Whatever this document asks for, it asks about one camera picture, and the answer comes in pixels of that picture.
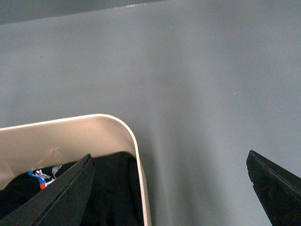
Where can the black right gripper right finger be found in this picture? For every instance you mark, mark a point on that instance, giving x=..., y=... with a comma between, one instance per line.
x=278, y=190

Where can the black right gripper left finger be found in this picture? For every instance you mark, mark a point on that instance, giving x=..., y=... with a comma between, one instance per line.
x=62, y=203

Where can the beige plastic laundry hamper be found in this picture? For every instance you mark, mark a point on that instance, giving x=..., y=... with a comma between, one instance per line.
x=42, y=144

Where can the black printed t-shirt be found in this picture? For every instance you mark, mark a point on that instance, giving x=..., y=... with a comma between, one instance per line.
x=115, y=198

